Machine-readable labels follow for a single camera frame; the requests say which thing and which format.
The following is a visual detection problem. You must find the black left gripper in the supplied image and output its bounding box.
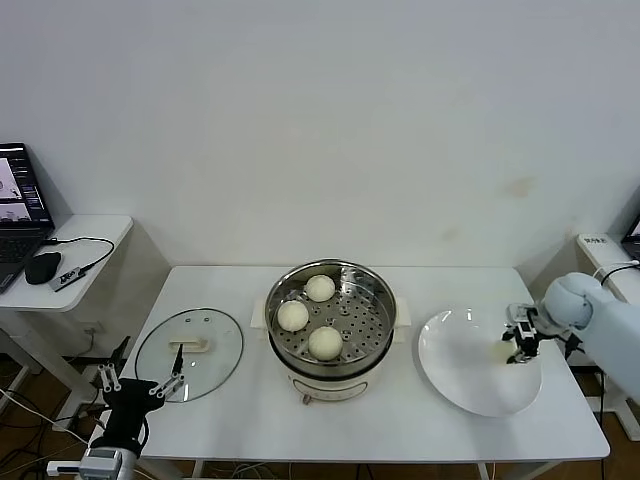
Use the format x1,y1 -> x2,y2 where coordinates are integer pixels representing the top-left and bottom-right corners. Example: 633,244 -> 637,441
97,336 -> 185,447

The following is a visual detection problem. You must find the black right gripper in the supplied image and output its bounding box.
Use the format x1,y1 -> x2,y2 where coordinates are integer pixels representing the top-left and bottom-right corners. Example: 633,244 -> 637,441
502,327 -> 546,366

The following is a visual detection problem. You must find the glass lid with cream handle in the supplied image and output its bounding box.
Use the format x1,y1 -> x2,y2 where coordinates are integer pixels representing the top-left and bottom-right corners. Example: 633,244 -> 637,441
133,308 -> 245,405

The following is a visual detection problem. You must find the perforated steel steamer basket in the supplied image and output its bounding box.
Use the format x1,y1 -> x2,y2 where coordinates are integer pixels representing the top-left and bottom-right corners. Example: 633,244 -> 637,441
264,258 -> 399,369

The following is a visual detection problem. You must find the white round plate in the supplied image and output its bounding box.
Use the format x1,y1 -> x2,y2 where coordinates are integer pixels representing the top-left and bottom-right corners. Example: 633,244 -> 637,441
417,308 -> 545,419

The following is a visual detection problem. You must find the small black stickered device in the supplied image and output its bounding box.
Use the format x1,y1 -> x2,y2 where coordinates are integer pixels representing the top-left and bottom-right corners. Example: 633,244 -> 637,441
51,268 -> 84,294

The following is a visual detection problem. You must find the white rounded side table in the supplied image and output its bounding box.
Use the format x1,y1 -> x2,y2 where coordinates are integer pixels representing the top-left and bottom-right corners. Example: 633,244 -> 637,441
0,215 -> 135,416

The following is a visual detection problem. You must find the white labelled side table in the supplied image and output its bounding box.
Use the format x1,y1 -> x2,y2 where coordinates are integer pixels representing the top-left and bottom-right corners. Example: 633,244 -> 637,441
574,233 -> 640,441

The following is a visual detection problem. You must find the black computer mouse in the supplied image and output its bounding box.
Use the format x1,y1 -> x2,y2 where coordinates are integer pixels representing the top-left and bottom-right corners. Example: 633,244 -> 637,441
24,252 -> 63,287

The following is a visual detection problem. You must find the cream electric cooker pot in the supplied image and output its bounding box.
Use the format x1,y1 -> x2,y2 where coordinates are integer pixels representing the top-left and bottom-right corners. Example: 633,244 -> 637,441
249,297 -> 412,407

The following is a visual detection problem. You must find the open black laptop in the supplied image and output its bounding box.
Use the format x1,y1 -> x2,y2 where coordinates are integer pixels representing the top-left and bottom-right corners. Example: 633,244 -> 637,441
0,142 -> 56,295

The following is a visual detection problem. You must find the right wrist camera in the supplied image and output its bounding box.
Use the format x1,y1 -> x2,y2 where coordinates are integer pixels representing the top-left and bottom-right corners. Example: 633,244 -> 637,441
506,302 -> 540,340

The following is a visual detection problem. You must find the black cable with adapter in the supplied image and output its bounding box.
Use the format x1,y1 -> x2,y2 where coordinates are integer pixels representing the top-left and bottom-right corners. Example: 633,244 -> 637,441
563,264 -> 640,419

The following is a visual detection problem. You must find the white cable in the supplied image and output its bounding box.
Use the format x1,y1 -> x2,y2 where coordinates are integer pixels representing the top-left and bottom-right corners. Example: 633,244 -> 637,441
594,260 -> 640,281

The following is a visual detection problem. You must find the thin black device cable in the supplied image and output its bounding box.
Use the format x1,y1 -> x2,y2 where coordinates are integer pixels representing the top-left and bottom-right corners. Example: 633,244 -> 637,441
40,236 -> 116,275

